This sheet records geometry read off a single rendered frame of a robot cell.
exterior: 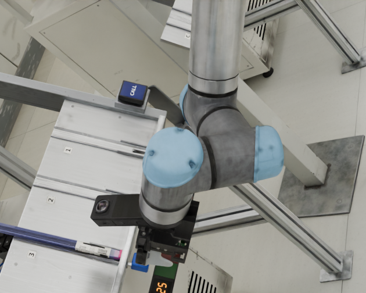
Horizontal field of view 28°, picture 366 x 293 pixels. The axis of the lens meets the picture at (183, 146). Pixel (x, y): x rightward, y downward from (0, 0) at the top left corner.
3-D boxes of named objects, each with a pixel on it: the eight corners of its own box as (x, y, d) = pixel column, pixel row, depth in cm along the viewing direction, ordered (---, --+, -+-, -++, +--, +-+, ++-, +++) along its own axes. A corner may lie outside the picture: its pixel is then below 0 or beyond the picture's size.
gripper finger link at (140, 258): (143, 273, 118) (146, 250, 111) (133, 271, 118) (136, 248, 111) (149, 247, 121) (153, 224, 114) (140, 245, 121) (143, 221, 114)
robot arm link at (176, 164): (216, 167, 93) (153, 178, 91) (205, 206, 103) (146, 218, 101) (200, 117, 97) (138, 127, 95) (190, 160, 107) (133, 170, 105)
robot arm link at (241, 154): (258, 102, 106) (186, 113, 104) (290, 140, 97) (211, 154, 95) (256, 146, 111) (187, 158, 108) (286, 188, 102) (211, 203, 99)
